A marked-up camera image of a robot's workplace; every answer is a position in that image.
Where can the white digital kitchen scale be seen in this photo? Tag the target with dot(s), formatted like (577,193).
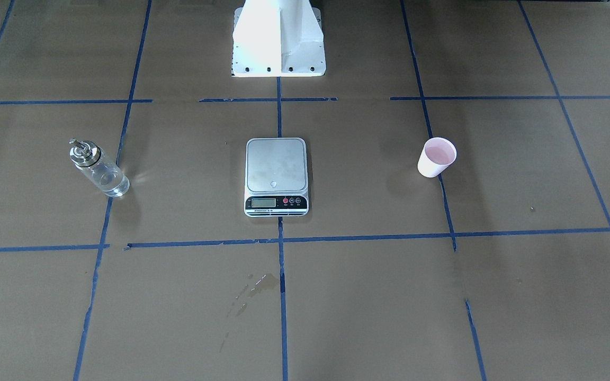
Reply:
(276,177)

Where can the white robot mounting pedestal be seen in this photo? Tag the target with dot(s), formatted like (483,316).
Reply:
(278,39)

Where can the clear glass sauce dispenser bottle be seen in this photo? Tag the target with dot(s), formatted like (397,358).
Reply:
(98,167)

